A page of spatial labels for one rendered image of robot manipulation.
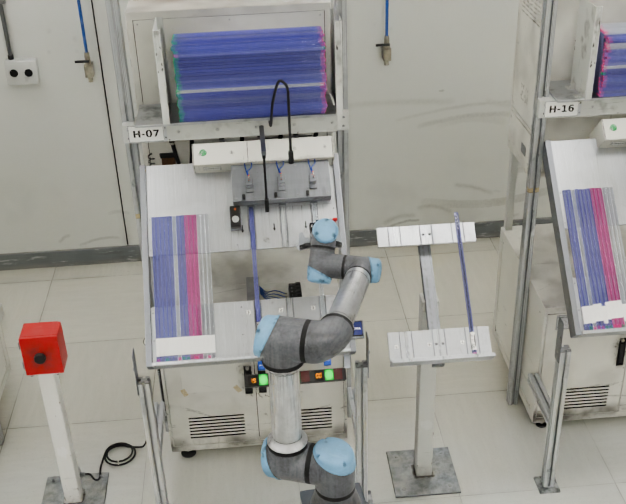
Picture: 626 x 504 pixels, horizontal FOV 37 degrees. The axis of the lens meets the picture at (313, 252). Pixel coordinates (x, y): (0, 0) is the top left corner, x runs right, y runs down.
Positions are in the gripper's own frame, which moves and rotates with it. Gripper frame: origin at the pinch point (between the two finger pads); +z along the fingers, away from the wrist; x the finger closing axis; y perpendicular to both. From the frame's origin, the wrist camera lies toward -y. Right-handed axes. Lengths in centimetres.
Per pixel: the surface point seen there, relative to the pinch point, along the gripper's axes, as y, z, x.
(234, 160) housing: 33.3, 9.0, 26.6
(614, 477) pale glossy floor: -91, 49, -110
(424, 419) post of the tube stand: -62, 39, -37
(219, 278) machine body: -3, 66, 37
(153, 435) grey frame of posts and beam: -59, 23, 61
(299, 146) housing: 36.9, 9.7, 3.8
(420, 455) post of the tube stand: -77, 49, -36
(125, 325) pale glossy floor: -16, 154, 88
